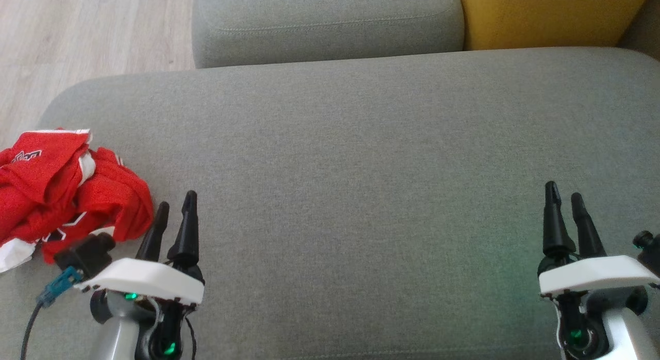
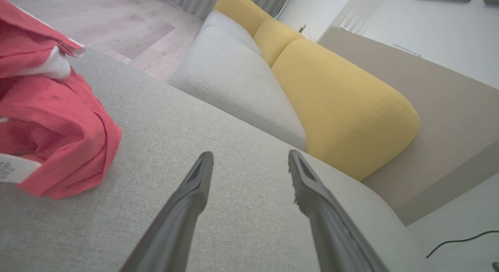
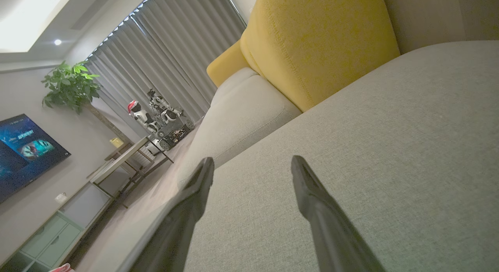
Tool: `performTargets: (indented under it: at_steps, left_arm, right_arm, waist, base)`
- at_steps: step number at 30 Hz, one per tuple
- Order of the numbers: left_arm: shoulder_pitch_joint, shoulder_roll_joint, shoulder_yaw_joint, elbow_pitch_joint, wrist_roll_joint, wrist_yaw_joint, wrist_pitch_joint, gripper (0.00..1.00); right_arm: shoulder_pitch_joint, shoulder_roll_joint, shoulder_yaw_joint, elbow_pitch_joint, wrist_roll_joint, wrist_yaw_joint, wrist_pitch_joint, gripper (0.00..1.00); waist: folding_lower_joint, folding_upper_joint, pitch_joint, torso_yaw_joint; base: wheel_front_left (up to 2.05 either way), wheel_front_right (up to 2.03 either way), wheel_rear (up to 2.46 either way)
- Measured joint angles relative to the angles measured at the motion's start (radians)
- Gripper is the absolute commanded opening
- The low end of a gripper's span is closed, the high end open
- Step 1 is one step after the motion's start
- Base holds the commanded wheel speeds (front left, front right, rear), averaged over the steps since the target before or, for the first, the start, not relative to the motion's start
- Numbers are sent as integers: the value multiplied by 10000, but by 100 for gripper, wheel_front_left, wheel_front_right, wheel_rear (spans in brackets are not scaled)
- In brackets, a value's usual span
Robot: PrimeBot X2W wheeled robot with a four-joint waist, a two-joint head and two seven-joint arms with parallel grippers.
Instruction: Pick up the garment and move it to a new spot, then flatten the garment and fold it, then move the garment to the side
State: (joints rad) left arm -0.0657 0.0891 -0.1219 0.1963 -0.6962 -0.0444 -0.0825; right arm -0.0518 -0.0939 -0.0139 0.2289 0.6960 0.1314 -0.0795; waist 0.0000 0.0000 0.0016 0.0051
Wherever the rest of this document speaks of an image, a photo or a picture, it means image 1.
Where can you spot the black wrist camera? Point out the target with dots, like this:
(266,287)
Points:
(650,251)
(87,254)

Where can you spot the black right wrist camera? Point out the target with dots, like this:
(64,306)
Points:
(650,251)

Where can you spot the yellow sofa cushion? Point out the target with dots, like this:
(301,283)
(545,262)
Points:
(546,17)

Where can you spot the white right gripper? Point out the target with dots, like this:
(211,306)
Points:
(593,275)

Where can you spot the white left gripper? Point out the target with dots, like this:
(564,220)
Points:
(144,280)

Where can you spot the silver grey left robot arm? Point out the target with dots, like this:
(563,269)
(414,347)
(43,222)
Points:
(116,334)

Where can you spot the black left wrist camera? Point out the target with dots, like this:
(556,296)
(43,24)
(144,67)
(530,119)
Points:
(87,254)

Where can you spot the small grey sofa cushion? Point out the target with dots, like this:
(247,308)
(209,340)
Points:
(319,25)

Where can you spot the red basketball jersey white sleeves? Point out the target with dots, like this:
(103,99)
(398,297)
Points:
(118,200)

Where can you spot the large grey sofa seat cushion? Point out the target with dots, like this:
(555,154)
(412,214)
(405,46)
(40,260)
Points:
(361,169)

